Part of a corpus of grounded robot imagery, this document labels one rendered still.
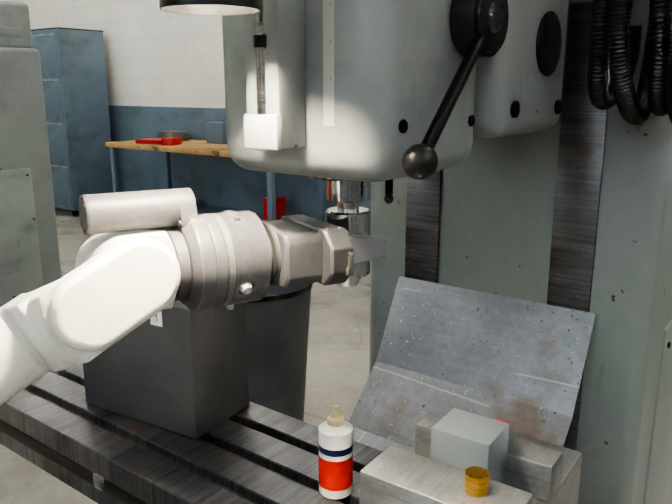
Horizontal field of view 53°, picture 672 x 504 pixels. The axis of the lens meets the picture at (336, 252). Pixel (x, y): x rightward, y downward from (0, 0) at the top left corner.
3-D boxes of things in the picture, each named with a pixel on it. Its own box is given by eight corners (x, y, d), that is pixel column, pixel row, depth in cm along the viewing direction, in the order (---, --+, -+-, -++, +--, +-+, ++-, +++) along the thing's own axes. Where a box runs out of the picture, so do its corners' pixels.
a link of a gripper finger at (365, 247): (383, 259, 71) (333, 267, 68) (384, 230, 70) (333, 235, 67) (392, 263, 70) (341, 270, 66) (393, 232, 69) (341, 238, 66)
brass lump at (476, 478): (482, 500, 59) (483, 482, 59) (459, 492, 61) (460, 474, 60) (492, 488, 61) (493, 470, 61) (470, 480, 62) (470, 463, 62)
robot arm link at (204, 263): (235, 313, 60) (104, 335, 54) (195, 297, 69) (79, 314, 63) (225, 185, 59) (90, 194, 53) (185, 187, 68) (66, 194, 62)
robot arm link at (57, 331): (197, 286, 57) (55, 389, 52) (165, 275, 64) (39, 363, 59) (155, 222, 55) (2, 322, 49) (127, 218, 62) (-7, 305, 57)
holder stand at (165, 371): (196, 440, 91) (188, 299, 86) (84, 404, 102) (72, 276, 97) (250, 405, 101) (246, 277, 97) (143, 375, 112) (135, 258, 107)
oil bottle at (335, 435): (339, 504, 77) (339, 417, 75) (311, 492, 79) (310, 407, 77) (359, 488, 80) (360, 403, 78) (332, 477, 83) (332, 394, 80)
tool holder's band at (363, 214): (316, 219, 70) (316, 209, 70) (346, 213, 74) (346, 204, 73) (350, 225, 67) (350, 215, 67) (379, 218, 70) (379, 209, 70)
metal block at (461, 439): (485, 502, 64) (489, 445, 62) (428, 482, 67) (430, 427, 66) (506, 477, 68) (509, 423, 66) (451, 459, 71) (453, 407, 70)
